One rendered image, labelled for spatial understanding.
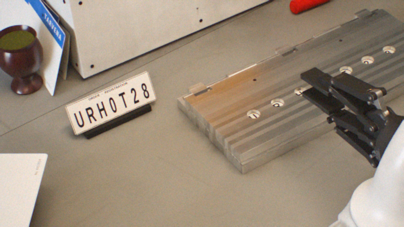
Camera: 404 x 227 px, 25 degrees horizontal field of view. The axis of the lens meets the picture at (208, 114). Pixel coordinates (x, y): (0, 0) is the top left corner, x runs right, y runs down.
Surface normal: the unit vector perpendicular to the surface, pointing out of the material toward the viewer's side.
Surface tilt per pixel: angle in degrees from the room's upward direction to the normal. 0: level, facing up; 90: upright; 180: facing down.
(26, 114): 0
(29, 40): 0
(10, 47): 0
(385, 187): 76
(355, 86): 14
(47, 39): 69
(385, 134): 45
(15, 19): 63
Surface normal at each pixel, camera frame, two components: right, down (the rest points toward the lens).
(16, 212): -0.06, -0.74
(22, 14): -0.76, 0.03
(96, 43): 0.53, 0.54
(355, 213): -0.62, -0.45
